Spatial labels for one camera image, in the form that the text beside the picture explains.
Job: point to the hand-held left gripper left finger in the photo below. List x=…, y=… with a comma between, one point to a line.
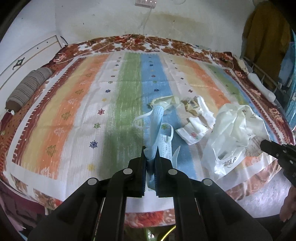
x=141, y=176

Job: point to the white bundle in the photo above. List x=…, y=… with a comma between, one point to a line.
x=261, y=87

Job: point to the yellow garment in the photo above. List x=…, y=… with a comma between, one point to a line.
x=266, y=39

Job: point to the white crumpled paper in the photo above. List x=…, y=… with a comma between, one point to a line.
x=207, y=111

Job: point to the brown striped bolster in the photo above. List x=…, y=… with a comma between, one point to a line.
x=27, y=85

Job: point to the brown floral blanket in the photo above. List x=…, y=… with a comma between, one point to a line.
x=129, y=44

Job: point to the colourful striped cloth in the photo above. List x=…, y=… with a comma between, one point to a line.
x=81, y=97

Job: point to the blue face mask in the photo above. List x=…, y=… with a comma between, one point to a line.
x=155, y=120
x=166, y=146

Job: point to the white plastic bag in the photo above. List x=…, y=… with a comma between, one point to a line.
x=231, y=129

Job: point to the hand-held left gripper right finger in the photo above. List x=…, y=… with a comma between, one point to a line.
x=159, y=176

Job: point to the white power strip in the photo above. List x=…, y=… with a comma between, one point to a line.
x=145, y=2

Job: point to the brown crumpled wrapper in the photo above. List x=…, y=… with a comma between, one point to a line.
x=190, y=105

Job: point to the person's right hand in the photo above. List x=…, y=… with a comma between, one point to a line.
x=288, y=206

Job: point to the white floral tissue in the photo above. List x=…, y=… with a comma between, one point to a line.
x=192, y=133

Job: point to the blue printed bag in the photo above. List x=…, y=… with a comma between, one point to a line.
x=289, y=69

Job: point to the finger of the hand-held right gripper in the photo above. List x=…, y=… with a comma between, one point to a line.
x=268, y=146

